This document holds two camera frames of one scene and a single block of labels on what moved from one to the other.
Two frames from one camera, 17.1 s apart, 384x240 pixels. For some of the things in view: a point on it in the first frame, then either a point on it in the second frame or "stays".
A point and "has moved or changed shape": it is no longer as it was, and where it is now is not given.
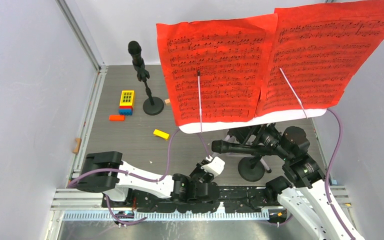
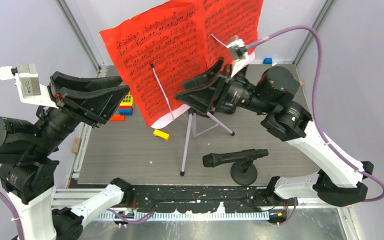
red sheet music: [320, 48] to [225, 18]
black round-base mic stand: [251, 168] has moved or changed shape
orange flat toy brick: [117, 118] stays
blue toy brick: [126, 112] stays
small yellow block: [163, 135] stays
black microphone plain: [219, 146] to [210, 160]
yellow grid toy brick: [127, 98] stays
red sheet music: [233, 55] to [173, 39]
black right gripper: [243, 133] to [199, 93]
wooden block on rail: [79, 140] stays
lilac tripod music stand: [253, 168] to [193, 130]
